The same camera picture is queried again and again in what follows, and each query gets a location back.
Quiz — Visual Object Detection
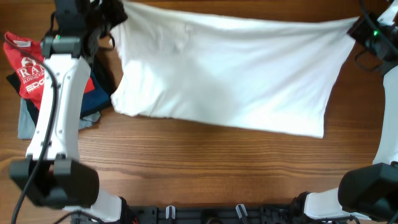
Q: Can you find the white t-shirt black print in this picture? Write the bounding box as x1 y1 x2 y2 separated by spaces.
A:
111 1 354 138

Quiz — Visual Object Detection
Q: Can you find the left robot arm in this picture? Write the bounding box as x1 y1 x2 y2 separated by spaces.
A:
9 0 136 223

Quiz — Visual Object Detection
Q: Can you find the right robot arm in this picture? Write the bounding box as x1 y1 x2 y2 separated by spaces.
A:
290 1 397 223

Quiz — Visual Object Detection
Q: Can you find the black folded shirt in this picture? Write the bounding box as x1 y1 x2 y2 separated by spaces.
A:
6 57 116 126

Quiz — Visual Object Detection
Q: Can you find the navy blue folded shirt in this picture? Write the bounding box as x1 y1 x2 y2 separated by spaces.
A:
80 72 113 118

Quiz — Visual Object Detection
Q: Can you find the red folded printed t-shirt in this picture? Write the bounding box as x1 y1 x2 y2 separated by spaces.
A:
4 32 95 118

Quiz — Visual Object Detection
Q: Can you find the grey folded shirt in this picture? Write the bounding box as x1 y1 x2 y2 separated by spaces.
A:
17 98 101 139

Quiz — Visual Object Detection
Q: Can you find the right black cable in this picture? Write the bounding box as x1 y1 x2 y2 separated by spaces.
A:
353 0 398 72

